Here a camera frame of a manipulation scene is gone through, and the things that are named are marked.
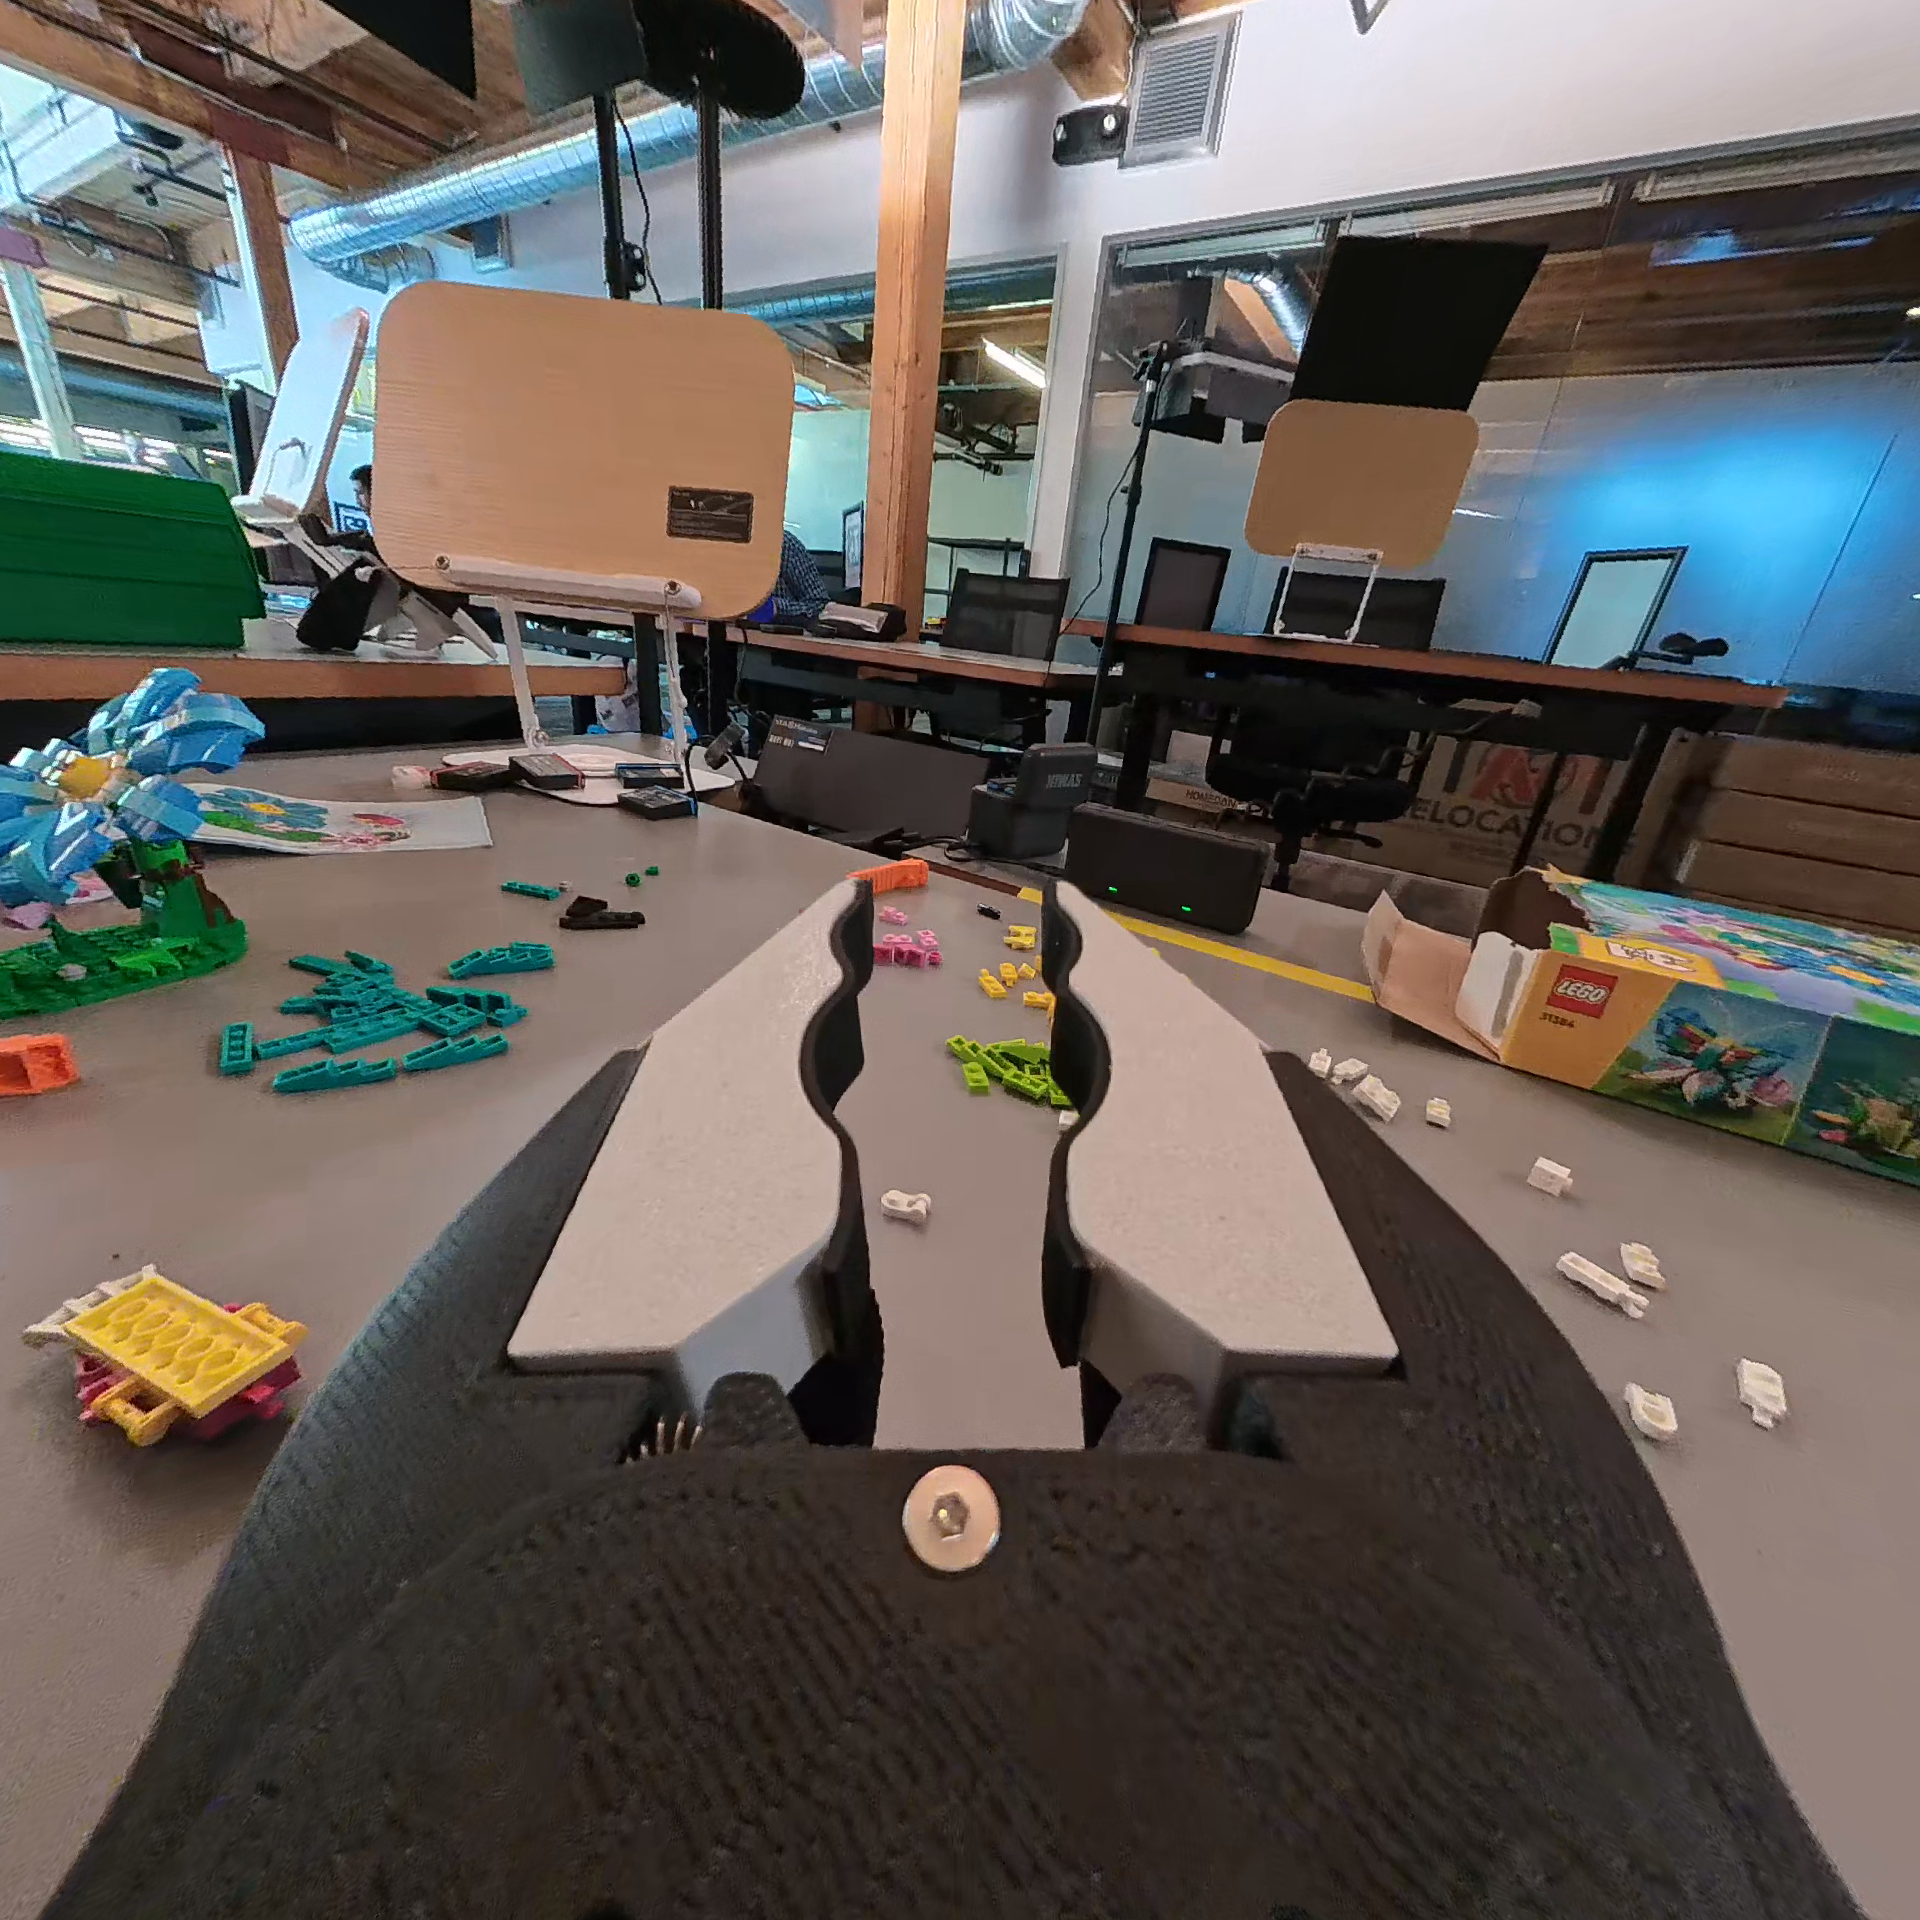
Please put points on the black flag panel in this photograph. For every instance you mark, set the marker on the black flag panel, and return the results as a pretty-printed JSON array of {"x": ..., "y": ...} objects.
[{"x": 1419, "y": 326}]

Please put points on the black office chair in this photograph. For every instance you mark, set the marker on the black office chair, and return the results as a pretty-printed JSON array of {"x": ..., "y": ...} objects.
[{"x": 1303, "y": 790}]

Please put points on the orange brick separator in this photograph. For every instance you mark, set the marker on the orange brick separator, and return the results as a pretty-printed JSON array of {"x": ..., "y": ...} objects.
[{"x": 33, "y": 1062}]

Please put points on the black and white folded object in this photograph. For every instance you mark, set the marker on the black and white folded object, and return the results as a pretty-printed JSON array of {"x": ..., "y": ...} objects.
[{"x": 355, "y": 608}]

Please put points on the large green plastic bin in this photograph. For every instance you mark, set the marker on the large green plastic bin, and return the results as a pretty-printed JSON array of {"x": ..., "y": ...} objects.
[{"x": 118, "y": 547}]

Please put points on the flower picture paper sheet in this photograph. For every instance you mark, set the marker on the flower picture paper sheet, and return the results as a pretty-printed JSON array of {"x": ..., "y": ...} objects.
[{"x": 345, "y": 820}]

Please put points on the black box with green lights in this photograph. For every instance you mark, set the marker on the black box with green lights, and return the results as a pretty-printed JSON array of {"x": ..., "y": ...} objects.
[{"x": 1169, "y": 871}]

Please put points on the scatter of white lego pieces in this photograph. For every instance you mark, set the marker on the scatter of white lego pieces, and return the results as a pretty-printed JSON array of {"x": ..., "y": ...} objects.
[{"x": 1598, "y": 1284}]

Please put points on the white board stand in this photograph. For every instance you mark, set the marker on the white board stand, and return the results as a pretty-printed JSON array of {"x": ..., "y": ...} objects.
[{"x": 308, "y": 412}]

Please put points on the large wooden book stand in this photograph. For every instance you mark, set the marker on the large wooden book stand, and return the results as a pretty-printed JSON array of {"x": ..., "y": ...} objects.
[{"x": 586, "y": 437}]

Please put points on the pile of yellow lego pieces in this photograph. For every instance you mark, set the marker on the pile of yellow lego pieces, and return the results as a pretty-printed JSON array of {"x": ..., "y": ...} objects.
[{"x": 1014, "y": 976}]

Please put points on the grey battery charger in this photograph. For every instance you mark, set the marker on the grey battery charger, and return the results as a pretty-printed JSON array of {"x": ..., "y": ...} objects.
[{"x": 1036, "y": 805}]

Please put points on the pile of teal lego pieces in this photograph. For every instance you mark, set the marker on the pile of teal lego pieces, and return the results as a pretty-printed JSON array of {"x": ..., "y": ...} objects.
[{"x": 376, "y": 1014}]

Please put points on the orange lego piece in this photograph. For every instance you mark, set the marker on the orange lego piece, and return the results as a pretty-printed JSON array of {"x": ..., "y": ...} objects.
[{"x": 889, "y": 878}]

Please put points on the blue lego flower model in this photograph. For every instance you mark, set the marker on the blue lego flower model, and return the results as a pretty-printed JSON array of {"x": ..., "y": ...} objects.
[{"x": 118, "y": 817}]

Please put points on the small black battery pack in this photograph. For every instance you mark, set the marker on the small black battery pack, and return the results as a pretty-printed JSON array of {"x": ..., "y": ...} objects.
[
  {"x": 545, "y": 771},
  {"x": 647, "y": 776},
  {"x": 655, "y": 805},
  {"x": 473, "y": 776}
]

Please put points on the yellow and pink lego assembly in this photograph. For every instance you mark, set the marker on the yellow and pink lego assembly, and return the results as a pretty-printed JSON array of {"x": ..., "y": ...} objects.
[{"x": 181, "y": 1350}]

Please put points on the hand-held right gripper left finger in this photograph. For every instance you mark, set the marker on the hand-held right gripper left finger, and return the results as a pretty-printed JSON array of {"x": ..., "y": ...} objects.
[{"x": 706, "y": 1170}]

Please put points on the black lego piece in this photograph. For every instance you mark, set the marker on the black lego piece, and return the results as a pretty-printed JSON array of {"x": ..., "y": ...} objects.
[{"x": 600, "y": 914}]

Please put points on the pile of pink lego pieces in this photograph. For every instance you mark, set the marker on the pile of pink lego pieces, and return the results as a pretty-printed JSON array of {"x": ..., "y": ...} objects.
[{"x": 910, "y": 944}]

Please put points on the black tripod with camera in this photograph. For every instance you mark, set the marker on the black tripod with camera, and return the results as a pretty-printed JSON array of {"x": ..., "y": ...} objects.
[{"x": 1186, "y": 389}]

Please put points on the black flat case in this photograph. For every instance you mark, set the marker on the black flat case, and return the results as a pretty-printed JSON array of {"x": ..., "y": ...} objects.
[{"x": 862, "y": 790}]

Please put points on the pile of lime lego pieces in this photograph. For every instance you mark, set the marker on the pile of lime lego pieces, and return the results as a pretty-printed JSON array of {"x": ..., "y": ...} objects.
[{"x": 1003, "y": 1069}]

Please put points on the grey wall vent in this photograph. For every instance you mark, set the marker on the grey wall vent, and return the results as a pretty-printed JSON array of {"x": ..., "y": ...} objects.
[{"x": 1181, "y": 90}]

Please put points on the black studio light stand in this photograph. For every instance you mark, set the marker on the black studio light stand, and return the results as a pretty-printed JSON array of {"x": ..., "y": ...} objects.
[{"x": 660, "y": 60}]

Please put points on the colourful lego set box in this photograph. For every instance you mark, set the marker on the colourful lego set box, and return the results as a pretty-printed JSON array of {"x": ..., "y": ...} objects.
[{"x": 1696, "y": 1020}]

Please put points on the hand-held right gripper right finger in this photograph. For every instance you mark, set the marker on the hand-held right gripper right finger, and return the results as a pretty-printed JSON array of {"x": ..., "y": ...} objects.
[{"x": 1199, "y": 1170}]

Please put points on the wooden desk with black legs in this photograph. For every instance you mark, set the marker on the wooden desk with black legs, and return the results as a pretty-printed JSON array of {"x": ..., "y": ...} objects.
[{"x": 1424, "y": 675}]

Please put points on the silver ventilation duct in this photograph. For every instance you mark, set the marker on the silver ventilation duct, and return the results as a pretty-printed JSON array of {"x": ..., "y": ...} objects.
[{"x": 673, "y": 151}]

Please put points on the stack of brown cardboard boxes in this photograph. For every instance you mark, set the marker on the stack of brown cardboard boxes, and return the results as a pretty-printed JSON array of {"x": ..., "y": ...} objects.
[{"x": 1772, "y": 817}]

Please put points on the long wooden table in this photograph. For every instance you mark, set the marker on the long wooden table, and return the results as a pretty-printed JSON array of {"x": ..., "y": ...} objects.
[{"x": 301, "y": 667}]

